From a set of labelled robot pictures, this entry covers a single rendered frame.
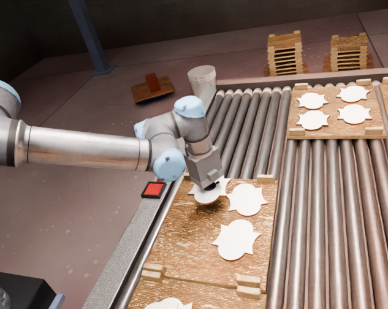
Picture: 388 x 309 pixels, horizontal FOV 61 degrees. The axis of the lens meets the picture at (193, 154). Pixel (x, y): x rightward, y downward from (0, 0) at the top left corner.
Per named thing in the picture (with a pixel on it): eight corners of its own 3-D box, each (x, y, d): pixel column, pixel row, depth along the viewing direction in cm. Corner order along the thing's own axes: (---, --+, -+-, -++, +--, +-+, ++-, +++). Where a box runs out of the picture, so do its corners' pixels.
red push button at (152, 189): (144, 196, 124) (143, 194, 123) (150, 185, 128) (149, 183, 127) (159, 197, 121) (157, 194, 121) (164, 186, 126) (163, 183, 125)
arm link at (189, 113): (167, 100, 89) (197, 90, 90) (178, 133, 95) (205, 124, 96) (173, 112, 82) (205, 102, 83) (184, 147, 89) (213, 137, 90)
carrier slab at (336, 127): (286, 139, 132) (285, 130, 130) (292, 91, 162) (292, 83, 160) (385, 138, 120) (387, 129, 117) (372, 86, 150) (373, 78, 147)
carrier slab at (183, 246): (142, 276, 95) (141, 273, 94) (184, 180, 125) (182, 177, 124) (265, 293, 83) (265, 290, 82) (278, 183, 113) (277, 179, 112)
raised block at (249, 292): (236, 297, 82) (235, 290, 81) (238, 290, 84) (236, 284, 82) (261, 301, 80) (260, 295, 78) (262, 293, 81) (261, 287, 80)
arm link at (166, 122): (136, 140, 80) (179, 125, 81) (130, 118, 89) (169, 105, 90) (145, 164, 84) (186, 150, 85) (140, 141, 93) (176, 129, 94)
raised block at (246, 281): (236, 286, 85) (235, 279, 83) (238, 279, 86) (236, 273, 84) (260, 289, 82) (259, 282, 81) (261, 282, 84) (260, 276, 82)
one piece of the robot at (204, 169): (197, 157, 87) (208, 200, 97) (222, 141, 91) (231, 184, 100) (177, 144, 94) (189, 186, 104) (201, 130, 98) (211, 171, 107)
